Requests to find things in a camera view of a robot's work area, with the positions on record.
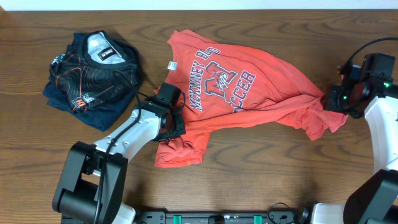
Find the red printed t-shirt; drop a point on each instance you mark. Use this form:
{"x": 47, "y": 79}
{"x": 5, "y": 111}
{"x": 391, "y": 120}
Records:
{"x": 229, "y": 86}

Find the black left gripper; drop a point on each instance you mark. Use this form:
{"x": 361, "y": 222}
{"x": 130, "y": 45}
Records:
{"x": 180, "y": 119}

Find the folded navy blue garment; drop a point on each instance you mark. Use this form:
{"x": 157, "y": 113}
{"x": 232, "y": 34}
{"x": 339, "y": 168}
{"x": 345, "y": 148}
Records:
{"x": 100, "y": 117}

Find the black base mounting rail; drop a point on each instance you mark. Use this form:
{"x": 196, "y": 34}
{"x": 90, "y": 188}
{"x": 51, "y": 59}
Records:
{"x": 277, "y": 217}

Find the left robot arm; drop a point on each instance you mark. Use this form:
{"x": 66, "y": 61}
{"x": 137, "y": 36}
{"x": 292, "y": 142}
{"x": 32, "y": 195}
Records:
{"x": 91, "y": 186}

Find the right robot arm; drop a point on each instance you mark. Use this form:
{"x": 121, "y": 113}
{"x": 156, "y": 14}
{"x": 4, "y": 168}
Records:
{"x": 374, "y": 201}

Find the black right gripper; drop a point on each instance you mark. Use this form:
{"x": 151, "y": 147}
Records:
{"x": 330, "y": 103}

